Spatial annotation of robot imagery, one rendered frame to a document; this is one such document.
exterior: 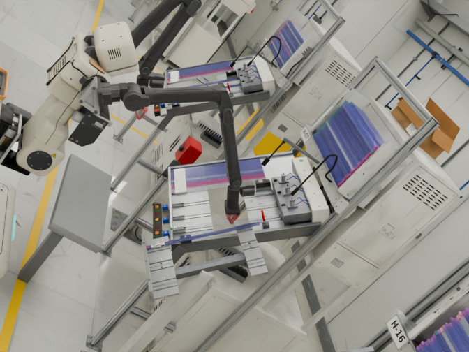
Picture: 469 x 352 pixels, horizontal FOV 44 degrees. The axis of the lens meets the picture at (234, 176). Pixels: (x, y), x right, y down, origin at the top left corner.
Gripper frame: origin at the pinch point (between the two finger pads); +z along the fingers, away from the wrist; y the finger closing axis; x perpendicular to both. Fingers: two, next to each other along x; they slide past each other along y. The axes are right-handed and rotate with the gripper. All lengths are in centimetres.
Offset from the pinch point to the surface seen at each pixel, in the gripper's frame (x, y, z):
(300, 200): -33.8, 4.0, -8.5
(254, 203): -13.4, 14.7, 0.2
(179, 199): 23.7, 27.5, 5.1
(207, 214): 10.6, 10.7, 3.3
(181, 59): 3, 459, 92
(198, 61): -18, 459, 94
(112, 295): 62, 28, 70
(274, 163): -30, 51, -2
